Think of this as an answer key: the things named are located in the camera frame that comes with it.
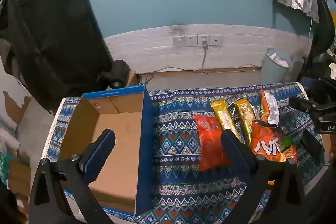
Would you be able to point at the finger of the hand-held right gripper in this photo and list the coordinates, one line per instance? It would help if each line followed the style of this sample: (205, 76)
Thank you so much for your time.
(302, 106)

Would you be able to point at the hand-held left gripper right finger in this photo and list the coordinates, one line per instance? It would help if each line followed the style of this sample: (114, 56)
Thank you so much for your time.
(231, 145)

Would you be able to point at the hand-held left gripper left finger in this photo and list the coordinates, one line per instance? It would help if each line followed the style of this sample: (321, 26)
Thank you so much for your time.
(101, 153)

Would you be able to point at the cardboard box blue rim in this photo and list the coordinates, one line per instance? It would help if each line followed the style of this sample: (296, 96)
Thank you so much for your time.
(118, 140)

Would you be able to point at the orange white snack packet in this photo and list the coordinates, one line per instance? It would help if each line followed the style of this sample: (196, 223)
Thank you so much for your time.
(271, 108)

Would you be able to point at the gold snack packet red print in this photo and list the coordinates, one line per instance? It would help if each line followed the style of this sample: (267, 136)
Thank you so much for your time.
(223, 116)

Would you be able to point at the orange snack packet large characters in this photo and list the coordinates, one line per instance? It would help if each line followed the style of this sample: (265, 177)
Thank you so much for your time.
(265, 145)

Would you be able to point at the gold snack packet chips picture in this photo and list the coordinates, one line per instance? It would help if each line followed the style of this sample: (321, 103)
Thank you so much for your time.
(245, 119)

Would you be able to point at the black flat device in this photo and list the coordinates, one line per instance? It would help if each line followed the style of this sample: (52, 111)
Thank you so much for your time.
(311, 145)

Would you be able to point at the black foil snack packet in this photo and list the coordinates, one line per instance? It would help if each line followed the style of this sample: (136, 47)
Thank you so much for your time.
(232, 108)

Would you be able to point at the grey trash bin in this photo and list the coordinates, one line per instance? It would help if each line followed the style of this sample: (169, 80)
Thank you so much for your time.
(273, 69)

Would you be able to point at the blue patterned tablecloth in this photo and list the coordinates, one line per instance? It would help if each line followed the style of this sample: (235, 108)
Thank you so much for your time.
(178, 134)

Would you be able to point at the small cardboard box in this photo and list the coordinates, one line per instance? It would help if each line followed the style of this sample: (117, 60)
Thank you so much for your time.
(132, 79)

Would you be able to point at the flat cardboard box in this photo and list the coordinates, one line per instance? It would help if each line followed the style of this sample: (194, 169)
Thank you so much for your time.
(19, 176)

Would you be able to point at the black cloth backdrop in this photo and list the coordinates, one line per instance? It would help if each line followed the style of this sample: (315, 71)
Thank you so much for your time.
(52, 29)

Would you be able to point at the black tall frame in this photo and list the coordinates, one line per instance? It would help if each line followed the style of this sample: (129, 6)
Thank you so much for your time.
(324, 19)

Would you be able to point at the white wall socket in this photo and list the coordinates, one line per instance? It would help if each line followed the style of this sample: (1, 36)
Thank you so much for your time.
(191, 40)
(179, 40)
(216, 39)
(202, 38)

